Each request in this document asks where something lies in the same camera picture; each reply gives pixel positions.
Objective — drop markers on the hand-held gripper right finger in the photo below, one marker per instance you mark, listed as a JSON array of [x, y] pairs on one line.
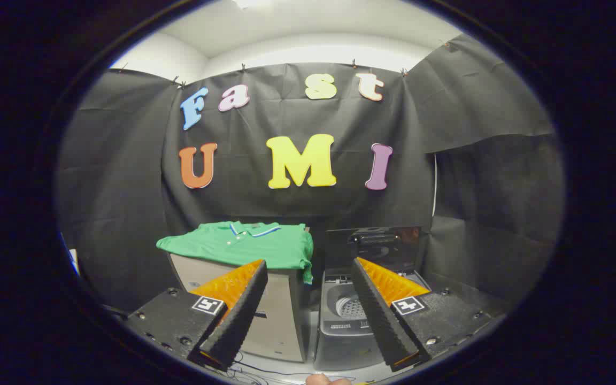
[[377, 315]]

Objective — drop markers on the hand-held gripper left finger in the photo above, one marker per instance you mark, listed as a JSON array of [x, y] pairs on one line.
[[241, 315]]

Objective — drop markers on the grey washing machine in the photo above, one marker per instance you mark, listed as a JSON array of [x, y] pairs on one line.
[[340, 342]]

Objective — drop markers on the green polo shirt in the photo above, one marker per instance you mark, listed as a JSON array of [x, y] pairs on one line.
[[265, 246]]

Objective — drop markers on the grey cabinet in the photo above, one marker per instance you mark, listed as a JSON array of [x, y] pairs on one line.
[[281, 315]]

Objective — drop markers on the black backdrop cloth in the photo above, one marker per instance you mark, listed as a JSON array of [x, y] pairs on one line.
[[297, 208]]

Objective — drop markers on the white blue-edged board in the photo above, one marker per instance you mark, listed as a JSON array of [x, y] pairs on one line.
[[74, 261]]

